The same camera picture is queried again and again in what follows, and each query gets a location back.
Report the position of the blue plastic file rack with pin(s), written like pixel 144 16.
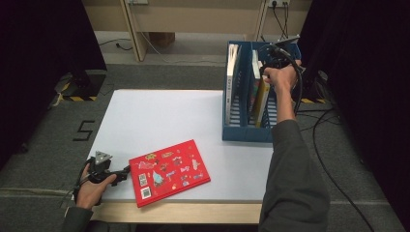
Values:
pixel 240 135

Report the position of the red sticker-print book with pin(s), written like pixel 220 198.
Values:
pixel 167 174

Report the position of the teal cover book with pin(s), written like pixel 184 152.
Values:
pixel 254 93

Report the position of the wooden desk frame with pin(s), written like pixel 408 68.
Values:
pixel 193 16

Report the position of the white picture-grid book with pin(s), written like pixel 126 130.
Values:
pixel 229 83

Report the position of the person's right hand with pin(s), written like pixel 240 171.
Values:
pixel 282 77

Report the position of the black curtain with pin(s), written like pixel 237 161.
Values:
pixel 370 64
pixel 32 64

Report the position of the cardboard box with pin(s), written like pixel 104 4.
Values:
pixel 162 38

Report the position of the person's left hand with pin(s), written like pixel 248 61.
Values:
pixel 90 193

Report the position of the wall outlet with plugs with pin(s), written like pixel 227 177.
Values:
pixel 278 2

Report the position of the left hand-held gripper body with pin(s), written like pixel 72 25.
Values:
pixel 100 167

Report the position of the stand base with striped tape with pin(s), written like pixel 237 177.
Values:
pixel 93 83
pixel 311 92

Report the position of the yellow cover book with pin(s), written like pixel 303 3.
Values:
pixel 261 106

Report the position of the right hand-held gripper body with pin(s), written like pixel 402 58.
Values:
pixel 275 56

